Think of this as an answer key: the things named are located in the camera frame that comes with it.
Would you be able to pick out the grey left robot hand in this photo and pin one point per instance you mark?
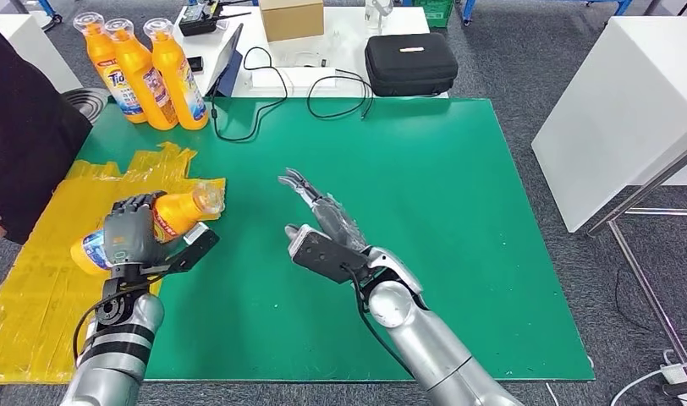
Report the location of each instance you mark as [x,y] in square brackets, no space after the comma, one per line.
[128,235]

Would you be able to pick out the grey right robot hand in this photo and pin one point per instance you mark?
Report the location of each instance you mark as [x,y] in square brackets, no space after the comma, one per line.
[332,216]

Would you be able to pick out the orange detergent bottle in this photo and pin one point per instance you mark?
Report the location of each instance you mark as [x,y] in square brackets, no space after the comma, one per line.
[178,73]
[141,73]
[111,67]
[178,213]

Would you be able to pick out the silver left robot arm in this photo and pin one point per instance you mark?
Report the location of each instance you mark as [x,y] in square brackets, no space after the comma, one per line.
[113,347]

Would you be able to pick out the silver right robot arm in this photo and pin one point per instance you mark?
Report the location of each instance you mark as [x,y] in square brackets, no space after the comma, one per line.
[427,342]

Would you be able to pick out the green table mat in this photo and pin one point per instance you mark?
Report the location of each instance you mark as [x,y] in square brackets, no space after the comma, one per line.
[349,224]

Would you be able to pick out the yellow taped sheet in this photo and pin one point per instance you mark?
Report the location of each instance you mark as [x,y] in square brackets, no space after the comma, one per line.
[41,291]

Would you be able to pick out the person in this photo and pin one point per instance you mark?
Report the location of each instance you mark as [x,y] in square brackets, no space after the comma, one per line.
[24,140]

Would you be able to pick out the black ribbed round stool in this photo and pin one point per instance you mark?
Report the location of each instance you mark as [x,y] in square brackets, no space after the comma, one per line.
[88,101]

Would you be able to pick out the black carrying case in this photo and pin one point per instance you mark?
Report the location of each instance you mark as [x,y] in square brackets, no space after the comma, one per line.
[412,68]

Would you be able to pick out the white desk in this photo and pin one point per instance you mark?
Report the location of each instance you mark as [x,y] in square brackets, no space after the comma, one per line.
[352,47]

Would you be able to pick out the white side table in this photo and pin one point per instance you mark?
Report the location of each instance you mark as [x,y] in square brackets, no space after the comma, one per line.
[612,112]
[38,47]

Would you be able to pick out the black smartphone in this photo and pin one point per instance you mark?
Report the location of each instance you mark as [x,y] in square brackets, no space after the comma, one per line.
[195,63]

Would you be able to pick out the tablet with blue cover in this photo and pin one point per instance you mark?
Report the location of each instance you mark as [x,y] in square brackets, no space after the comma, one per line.
[226,64]

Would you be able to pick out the cardboard box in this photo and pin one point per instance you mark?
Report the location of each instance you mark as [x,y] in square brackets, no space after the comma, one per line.
[291,19]

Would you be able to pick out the clear plastic container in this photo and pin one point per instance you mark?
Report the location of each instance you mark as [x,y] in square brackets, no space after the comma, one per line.
[377,12]

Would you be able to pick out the blue metal rack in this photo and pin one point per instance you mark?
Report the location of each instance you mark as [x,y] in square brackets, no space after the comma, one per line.
[468,10]
[47,12]

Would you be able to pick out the black radio device with antenna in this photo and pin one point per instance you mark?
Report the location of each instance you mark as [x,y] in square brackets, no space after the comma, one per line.
[195,22]

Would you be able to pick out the green plastic crate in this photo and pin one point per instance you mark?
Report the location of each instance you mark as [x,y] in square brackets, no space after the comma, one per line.
[435,12]

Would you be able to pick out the white power strip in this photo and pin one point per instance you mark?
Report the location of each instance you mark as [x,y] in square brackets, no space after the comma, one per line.
[677,374]

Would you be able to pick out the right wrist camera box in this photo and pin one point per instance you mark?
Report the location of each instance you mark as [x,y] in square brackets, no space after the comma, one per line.
[324,255]

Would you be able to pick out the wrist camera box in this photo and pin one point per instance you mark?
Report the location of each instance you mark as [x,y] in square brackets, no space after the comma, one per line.
[324,255]
[195,249]

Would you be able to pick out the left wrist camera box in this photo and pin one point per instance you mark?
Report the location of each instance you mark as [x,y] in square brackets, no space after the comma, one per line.
[195,249]

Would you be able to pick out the metal frame stand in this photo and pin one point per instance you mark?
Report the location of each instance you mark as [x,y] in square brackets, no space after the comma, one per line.
[644,283]

